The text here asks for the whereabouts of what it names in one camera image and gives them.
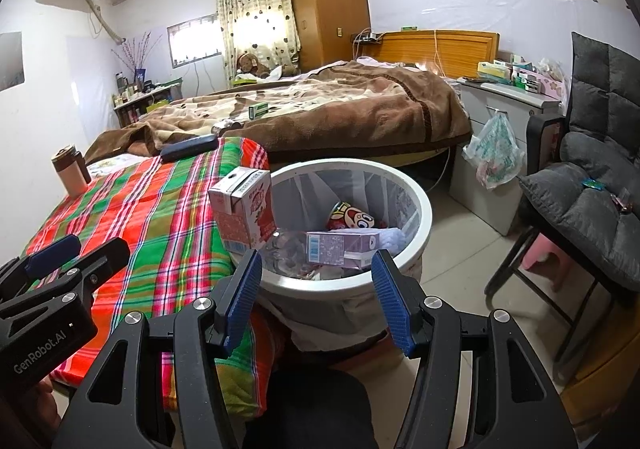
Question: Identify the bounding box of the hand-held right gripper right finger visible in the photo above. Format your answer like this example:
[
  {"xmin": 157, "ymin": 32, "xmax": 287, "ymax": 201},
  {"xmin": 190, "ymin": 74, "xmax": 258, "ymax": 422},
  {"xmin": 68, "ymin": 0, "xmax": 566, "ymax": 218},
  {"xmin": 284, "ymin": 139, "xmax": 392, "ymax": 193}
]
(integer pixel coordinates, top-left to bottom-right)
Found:
[{"xmin": 371, "ymin": 249, "xmax": 571, "ymax": 449}]

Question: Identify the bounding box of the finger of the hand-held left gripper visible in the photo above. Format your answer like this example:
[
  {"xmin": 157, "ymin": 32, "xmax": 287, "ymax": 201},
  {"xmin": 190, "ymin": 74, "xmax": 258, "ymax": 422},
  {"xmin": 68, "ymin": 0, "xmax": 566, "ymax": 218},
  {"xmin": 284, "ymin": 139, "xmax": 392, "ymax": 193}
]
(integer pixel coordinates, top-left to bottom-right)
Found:
[
  {"xmin": 0, "ymin": 234, "xmax": 83, "ymax": 290},
  {"xmin": 0, "ymin": 237, "xmax": 131, "ymax": 320}
]

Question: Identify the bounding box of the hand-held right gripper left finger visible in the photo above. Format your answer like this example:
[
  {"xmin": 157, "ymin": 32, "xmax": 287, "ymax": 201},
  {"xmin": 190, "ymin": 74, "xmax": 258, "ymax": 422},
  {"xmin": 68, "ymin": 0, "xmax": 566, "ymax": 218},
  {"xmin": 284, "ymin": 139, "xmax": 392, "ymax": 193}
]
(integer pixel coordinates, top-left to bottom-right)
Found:
[{"xmin": 52, "ymin": 249, "xmax": 263, "ymax": 449}]

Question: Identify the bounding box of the clear plastic bottle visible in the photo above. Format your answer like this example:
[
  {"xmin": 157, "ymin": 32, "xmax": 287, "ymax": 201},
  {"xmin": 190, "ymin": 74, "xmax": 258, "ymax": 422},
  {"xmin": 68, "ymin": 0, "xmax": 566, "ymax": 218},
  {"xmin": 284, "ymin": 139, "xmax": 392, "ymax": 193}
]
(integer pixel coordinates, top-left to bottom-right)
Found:
[{"xmin": 262, "ymin": 228, "xmax": 313, "ymax": 277}]

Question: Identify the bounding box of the purple drink carton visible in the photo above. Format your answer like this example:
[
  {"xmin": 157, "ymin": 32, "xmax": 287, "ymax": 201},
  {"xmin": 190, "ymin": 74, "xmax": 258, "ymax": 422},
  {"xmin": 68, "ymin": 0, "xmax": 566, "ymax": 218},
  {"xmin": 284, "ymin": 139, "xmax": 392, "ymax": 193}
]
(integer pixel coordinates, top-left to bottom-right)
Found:
[{"xmin": 306, "ymin": 230, "xmax": 381, "ymax": 270}]

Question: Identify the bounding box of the white round trash bin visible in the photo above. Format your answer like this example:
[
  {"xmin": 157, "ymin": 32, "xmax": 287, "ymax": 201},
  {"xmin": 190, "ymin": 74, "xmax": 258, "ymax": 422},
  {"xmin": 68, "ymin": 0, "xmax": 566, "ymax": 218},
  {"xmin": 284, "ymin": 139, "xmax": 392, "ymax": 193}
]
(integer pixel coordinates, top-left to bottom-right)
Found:
[{"xmin": 232, "ymin": 158, "xmax": 433, "ymax": 335}]

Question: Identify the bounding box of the pink milk carton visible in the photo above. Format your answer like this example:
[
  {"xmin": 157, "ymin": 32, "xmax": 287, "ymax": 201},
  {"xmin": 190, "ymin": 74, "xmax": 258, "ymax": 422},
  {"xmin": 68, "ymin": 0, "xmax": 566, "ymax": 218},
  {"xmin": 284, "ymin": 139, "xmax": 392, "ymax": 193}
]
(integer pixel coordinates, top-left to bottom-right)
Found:
[{"xmin": 207, "ymin": 166, "xmax": 276, "ymax": 252}]

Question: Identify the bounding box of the person's left hand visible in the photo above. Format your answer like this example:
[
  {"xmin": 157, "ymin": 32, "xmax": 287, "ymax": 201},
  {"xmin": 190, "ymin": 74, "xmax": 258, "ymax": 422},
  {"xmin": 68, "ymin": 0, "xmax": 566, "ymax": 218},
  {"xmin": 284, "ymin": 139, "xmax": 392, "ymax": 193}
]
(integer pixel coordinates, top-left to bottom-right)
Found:
[{"xmin": 30, "ymin": 374, "xmax": 68, "ymax": 430}]

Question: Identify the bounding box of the red green plaid tablecloth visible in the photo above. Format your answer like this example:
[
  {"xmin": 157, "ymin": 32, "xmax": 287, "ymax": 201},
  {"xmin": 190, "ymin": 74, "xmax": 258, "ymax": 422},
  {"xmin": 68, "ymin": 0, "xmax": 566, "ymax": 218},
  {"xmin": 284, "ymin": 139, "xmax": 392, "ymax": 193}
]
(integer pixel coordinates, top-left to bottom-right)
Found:
[{"xmin": 22, "ymin": 136, "xmax": 281, "ymax": 417}]

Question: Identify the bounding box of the beige thermos mug brown lid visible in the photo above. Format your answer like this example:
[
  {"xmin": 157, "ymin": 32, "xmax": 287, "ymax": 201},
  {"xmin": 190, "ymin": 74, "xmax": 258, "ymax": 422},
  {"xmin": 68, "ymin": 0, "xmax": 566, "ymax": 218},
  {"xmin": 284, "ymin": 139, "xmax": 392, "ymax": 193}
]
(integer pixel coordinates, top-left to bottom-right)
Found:
[{"xmin": 51, "ymin": 145, "xmax": 92, "ymax": 197}]

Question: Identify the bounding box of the white floral bed sheet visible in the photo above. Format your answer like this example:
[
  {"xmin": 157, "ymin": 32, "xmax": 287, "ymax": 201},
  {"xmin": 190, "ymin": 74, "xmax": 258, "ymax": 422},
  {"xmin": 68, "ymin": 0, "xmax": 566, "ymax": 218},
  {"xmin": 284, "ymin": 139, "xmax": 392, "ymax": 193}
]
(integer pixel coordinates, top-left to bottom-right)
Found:
[{"xmin": 87, "ymin": 153, "xmax": 151, "ymax": 177}]

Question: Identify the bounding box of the dark blue glasses case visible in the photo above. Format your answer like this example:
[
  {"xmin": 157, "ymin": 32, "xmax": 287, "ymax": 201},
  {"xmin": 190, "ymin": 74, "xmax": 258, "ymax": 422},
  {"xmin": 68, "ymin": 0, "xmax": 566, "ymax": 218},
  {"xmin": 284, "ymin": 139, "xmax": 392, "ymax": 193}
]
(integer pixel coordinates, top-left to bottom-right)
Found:
[{"xmin": 160, "ymin": 135, "xmax": 219, "ymax": 162}]

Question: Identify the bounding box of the cluttered shelf desk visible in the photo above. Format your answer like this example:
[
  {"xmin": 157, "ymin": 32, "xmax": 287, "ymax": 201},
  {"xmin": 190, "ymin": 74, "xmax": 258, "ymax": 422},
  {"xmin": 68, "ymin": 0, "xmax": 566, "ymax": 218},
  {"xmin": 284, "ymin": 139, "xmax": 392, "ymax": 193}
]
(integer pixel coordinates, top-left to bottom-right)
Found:
[{"xmin": 112, "ymin": 84, "xmax": 183, "ymax": 130}]

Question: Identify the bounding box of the pink plastic stool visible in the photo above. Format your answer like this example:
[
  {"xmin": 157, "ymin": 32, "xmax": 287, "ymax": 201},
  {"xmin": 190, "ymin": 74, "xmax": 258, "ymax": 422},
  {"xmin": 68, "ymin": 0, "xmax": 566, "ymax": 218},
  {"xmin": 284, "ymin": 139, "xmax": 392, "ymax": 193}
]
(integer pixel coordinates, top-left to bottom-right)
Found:
[{"xmin": 522, "ymin": 229, "xmax": 571, "ymax": 290}]

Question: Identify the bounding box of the green print plastic bag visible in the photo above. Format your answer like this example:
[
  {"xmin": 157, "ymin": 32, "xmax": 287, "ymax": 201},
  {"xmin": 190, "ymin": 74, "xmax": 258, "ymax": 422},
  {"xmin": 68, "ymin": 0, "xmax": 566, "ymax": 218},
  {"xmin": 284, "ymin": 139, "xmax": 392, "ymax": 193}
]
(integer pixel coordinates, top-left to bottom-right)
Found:
[{"xmin": 462, "ymin": 112, "xmax": 526, "ymax": 190}]

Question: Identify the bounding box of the vase with purple branches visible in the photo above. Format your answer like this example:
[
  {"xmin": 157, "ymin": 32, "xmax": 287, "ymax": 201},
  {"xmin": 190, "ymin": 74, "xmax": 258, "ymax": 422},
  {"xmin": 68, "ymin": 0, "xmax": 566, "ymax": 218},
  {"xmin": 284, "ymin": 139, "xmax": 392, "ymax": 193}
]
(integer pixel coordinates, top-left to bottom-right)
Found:
[{"xmin": 111, "ymin": 32, "xmax": 153, "ymax": 90}]

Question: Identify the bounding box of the brown patterned blanket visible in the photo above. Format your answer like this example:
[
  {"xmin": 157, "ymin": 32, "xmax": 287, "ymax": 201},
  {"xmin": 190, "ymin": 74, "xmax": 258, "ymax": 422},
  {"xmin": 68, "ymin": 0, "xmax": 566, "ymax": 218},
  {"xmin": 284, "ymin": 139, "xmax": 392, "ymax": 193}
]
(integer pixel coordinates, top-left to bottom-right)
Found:
[{"xmin": 85, "ymin": 60, "xmax": 473, "ymax": 165}]

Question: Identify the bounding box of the grey quilted chair cushion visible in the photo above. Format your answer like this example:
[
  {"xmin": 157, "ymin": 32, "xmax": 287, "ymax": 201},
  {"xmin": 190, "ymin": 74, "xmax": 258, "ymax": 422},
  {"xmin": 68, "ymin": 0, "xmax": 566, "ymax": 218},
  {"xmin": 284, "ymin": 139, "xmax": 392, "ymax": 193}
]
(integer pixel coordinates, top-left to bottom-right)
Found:
[{"xmin": 517, "ymin": 32, "xmax": 640, "ymax": 292}]

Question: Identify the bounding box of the yellow wooden board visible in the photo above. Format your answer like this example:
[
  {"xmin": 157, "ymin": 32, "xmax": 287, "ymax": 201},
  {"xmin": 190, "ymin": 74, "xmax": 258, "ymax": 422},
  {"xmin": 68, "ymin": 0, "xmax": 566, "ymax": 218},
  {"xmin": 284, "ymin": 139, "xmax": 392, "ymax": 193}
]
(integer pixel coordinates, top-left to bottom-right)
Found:
[{"xmin": 560, "ymin": 329, "xmax": 640, "ymax": 425}]

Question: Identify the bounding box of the small window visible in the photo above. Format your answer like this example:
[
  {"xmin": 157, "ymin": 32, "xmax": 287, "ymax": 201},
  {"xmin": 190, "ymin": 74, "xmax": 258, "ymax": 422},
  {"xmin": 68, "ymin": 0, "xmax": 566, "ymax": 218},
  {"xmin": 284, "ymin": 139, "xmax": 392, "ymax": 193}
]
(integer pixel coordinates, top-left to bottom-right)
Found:
[{"xmin": 166, "ymin": 16, "xmax": 223, "ymax": 70}]

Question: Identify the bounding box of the brown teddy bear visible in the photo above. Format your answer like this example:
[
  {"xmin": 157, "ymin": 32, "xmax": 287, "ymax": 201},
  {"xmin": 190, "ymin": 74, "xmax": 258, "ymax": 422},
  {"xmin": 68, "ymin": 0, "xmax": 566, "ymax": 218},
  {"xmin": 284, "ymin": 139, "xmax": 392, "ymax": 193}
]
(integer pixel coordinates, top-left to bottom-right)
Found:
[{"xmin": 235, "ymin": 52, "xmax": 273, "ymax": 80}]

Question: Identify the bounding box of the grey nightstand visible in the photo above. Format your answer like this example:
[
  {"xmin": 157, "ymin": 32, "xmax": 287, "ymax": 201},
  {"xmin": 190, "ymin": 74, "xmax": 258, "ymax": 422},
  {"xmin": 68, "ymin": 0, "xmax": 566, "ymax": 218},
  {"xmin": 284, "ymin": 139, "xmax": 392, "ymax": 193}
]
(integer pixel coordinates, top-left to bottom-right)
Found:
[{"xmin": 449, "ymin": 78, "xmax": 563, "ymax": 236}]

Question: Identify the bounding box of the wrapped air conditioner pipe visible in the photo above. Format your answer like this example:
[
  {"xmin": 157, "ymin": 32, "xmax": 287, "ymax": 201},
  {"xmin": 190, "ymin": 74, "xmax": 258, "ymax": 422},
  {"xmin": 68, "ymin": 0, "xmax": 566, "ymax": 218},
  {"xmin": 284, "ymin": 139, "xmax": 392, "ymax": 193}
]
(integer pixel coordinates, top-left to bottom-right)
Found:
[{"xmin": 82, "ymin": 0, "xmax": 126, "ymax": 42}]

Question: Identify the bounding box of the clutter of small boxes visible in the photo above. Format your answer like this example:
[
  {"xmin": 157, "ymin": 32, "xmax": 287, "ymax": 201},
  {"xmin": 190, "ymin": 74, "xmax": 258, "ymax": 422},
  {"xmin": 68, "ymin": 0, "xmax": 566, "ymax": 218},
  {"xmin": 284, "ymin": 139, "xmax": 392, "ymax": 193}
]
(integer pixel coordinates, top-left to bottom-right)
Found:
[{"xmin": 477, "ymin": 56, "xmax": 566, "ymax": 95}]

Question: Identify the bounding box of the wooden bed headboard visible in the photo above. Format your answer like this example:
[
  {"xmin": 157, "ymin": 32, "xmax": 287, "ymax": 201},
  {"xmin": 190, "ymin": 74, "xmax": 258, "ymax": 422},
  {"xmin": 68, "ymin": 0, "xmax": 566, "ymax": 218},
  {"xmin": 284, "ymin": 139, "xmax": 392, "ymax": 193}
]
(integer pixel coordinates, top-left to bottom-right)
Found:
[{"xmin": 367, "ymin": 29, "xmax": 501, "ymax": 80}]

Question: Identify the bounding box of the heart print curtain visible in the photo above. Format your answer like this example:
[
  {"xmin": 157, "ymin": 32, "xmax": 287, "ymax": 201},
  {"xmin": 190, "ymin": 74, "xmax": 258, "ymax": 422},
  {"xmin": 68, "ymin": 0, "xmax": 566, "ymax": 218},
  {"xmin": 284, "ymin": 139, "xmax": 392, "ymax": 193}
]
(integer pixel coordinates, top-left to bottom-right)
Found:
[{"xmin": 215, "ymin": 0, "xmax": 301, "ymax": 80}]

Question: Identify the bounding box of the wooden wardrobe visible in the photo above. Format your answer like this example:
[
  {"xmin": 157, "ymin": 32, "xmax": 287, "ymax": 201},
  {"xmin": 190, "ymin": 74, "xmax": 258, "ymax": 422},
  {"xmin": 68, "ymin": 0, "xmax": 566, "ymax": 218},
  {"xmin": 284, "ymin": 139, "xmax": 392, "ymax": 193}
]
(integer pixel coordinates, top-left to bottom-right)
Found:
[{"xmin": 286, "ymin": 0, "xmax": 372, "ymax": 72}]

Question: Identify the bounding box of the square wall mirror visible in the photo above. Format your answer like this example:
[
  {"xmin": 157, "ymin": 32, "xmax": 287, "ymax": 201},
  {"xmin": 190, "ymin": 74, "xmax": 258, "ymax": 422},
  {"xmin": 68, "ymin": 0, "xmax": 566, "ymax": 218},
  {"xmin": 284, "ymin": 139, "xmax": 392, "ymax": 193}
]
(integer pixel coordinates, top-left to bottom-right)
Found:
[{"xmin": 0, "ymin": 32, "xmax": 26, "ymax": 92}]

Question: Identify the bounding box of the black frame chair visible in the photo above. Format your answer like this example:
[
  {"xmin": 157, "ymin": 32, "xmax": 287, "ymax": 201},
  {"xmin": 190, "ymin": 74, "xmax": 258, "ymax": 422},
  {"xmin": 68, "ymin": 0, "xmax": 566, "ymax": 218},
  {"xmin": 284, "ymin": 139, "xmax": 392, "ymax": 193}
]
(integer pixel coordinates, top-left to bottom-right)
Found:
[{"xmin": 485, "ymin": 32, "xmax": 640, "ymax": 365}]

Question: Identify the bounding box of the thin orange cable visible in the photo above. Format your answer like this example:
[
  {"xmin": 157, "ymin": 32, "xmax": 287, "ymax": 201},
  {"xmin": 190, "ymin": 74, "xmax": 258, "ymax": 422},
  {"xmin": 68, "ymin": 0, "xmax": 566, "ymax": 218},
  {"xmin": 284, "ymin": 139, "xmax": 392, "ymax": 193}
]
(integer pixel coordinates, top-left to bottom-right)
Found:
[{"xmin": 434, "ymin": 29, "xmax": 446, "ymax": 77}]

